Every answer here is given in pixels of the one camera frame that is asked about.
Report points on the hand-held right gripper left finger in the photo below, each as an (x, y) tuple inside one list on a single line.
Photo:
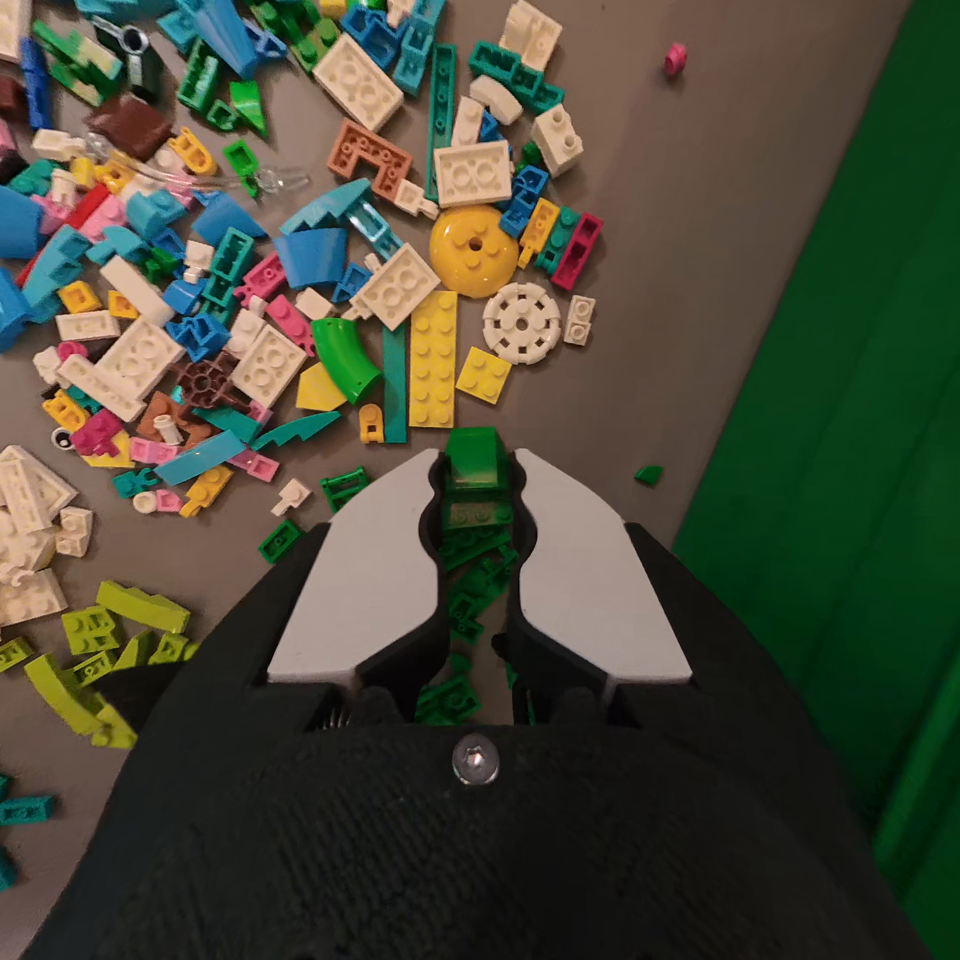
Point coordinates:
[(360, 570)]

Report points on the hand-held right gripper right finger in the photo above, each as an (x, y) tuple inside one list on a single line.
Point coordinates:
[(592, 585)]

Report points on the green lego slope brick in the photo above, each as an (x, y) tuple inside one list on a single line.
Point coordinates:
[(472, 457)]

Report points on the pile of green lego pieces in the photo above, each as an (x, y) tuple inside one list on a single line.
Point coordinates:
[(469, 551)]

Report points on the small green lego wedge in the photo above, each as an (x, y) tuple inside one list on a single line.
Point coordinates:
[(649, 475)]

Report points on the pile of lime lego pieces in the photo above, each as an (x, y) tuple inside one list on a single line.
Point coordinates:
[(142, 607)]

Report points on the pile of white lego pieces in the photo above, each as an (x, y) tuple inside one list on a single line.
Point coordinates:
[(30, 487)]

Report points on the teal lego brick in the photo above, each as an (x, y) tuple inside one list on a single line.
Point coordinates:
[(6, 870), (26, 810)]

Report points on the pile of mixed lego pieces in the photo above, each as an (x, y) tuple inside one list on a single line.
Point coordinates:
[(360, 82)]

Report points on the small pink lego piece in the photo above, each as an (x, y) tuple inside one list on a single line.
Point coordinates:
[(675, 60)]

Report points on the green plastic storage bin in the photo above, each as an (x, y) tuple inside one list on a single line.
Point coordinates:
[(862, 375)]

